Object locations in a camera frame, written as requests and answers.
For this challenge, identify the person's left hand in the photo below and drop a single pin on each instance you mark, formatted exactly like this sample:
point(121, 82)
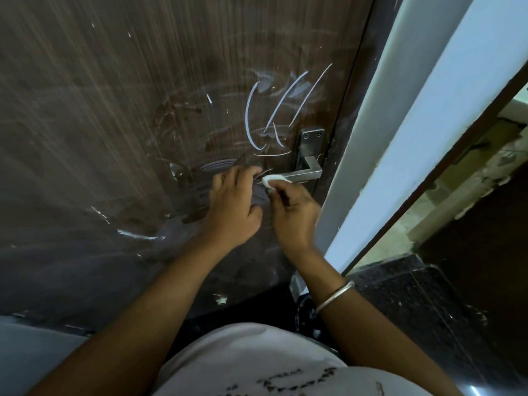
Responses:
point(233, 210)

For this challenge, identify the person's right hand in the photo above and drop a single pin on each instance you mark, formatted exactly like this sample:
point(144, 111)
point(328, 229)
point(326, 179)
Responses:
point(295, 216)

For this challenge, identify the person's left fingers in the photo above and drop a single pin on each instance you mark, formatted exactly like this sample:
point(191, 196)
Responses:
point(239, 173)

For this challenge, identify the person's right fingers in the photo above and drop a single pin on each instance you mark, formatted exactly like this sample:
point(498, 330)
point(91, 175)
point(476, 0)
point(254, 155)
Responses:
point(288, 188)

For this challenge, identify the white cotton pad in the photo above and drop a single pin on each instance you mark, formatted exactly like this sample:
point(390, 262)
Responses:
point(274, 180)

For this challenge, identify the person's left forearm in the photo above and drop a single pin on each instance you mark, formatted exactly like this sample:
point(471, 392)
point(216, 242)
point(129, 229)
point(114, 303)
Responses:
point(156, 309)

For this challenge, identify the person's right forearm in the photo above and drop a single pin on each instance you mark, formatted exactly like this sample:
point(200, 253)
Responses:
point(363, 338)

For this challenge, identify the silver bangle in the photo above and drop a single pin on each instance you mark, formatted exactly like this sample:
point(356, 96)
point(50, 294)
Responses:
point(335, 296)

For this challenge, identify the brown wooden door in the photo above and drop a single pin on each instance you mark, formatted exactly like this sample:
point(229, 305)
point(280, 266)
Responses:
point(123, 140)

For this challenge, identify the white printed shirt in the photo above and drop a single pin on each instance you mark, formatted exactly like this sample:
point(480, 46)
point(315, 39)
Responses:
point(268, 362)

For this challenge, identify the white door frame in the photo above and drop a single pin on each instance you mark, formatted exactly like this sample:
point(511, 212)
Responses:
point(412, 119)

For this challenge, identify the dark brown frame strip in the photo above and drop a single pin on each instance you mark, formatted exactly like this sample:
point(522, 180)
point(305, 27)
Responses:
point(437, 177)

